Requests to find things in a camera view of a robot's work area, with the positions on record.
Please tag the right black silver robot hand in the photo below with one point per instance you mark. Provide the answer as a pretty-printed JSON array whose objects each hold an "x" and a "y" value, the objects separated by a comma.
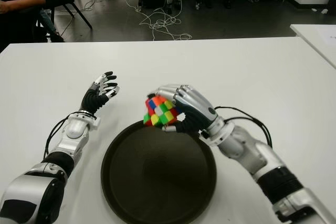
[{"x": 197, "y": 108}]

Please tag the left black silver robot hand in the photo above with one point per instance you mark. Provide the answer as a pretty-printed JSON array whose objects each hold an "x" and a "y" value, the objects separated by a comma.
[{"x": 92, "y": 98}]

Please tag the multicoloured Rubik's cube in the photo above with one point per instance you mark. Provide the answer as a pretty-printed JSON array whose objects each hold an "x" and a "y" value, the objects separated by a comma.
[{"x": 161, "y": 112}]

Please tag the left silver black robot arm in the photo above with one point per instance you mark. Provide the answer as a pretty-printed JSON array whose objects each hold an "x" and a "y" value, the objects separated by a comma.
[{"x": 31, "y": 187}]

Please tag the right silver black robot arm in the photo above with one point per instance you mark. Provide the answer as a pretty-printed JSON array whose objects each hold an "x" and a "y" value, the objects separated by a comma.
[{"x": 262, "y": 155}]

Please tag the dark brown round plate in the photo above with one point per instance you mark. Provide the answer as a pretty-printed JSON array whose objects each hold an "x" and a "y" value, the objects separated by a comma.
[{"x": 157, "y": 171}]

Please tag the seated person in black shirt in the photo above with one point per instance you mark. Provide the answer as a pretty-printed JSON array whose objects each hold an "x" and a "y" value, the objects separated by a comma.
[{"x": 15, "y": 1}]

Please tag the white side table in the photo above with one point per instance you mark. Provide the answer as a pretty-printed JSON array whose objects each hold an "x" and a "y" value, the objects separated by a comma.
[{"x": 315, "y": 37}]

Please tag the small white floor object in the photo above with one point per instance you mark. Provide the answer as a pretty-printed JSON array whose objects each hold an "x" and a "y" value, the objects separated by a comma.
[{"x": 325, "y": 11}]

